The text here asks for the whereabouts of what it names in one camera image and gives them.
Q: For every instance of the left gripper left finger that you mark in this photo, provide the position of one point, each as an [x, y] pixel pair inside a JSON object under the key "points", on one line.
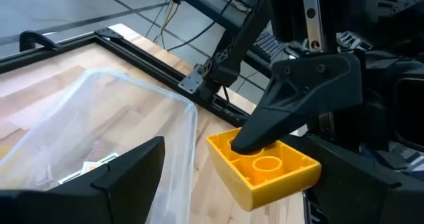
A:
{"points": [[83, 201]]}

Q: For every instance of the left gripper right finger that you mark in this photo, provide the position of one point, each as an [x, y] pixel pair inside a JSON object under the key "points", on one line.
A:
{"points": [[364, 204]]}

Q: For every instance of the yellow wedge toy block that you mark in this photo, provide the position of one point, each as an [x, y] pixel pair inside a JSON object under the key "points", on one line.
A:
{"points": [[265, 187]]}

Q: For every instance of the clear plastic container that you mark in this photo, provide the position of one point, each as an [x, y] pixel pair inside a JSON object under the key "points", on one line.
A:
{"points": [[116, 118]]}

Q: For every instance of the grey metal bracket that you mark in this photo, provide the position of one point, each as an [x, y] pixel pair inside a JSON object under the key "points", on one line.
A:
{"points": [[191, 79]]}

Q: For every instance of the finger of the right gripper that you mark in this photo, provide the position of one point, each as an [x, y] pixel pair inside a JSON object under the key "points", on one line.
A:
{"points": [[308, 91]]}

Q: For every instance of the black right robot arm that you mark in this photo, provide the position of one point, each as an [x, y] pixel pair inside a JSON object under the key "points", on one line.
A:
{"points": [[245, 32]]}

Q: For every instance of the black aluminium table frame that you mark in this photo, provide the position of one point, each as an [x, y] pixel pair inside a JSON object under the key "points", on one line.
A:
{"points": [[149, 65]]}

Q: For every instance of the black table clamp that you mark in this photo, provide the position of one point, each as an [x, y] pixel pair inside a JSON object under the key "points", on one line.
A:
{"points": [[36, 38]]}

